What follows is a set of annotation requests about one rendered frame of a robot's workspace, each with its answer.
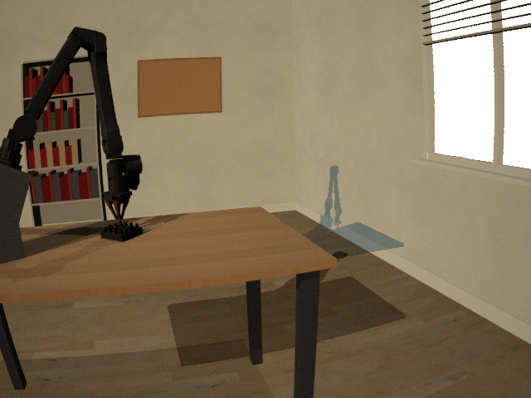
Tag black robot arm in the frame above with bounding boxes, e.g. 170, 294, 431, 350
0, 27, 143, 192

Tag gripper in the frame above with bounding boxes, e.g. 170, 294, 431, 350
102, 176, 132, 221

